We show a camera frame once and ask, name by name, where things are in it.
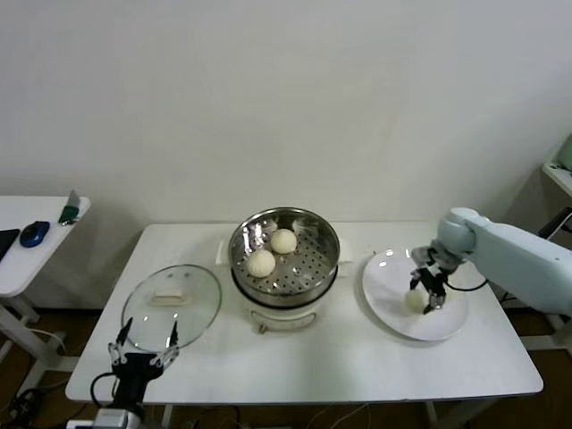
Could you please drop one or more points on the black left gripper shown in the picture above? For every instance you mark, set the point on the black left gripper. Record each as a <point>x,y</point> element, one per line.
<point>134,373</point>

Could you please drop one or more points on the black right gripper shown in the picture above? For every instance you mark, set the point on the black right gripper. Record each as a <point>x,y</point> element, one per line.
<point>433,278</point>

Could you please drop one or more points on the white steamed baozi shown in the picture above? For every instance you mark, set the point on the white steamed baozi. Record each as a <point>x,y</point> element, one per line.
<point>261,263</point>
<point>414,302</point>
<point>283,241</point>

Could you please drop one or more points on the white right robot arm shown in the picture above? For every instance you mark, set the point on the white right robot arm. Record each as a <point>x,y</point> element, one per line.
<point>514,254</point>

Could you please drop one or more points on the perforated steel steamer basket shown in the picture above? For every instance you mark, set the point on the perforated steel steamer basket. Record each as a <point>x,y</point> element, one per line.
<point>308,272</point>

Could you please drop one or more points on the white round plate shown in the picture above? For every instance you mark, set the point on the white round plate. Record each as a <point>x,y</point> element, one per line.
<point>389,286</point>

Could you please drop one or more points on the white table leg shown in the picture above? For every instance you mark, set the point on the white table leg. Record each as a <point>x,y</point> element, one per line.
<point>168,416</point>
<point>432,415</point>

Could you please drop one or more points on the white side table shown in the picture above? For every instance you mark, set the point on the white side table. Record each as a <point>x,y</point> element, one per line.
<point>44,263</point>

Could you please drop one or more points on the white electric cooker pot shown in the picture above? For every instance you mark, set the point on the white electric cooker pot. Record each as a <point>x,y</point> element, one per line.
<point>281,319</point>

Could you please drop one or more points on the blue computer mouse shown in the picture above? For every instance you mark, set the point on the blue computer mouse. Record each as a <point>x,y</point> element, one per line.
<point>34,233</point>

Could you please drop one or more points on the black tablet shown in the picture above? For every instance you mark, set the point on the black tablet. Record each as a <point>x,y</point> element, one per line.
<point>8,243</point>

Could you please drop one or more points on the white shelf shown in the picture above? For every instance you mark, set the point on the white shelf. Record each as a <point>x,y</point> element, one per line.
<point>561,179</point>

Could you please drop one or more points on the mint green appliance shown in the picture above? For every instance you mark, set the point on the mint green appliance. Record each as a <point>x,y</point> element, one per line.
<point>566,154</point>

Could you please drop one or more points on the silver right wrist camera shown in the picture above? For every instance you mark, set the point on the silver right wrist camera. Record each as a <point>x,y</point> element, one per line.
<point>433,255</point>

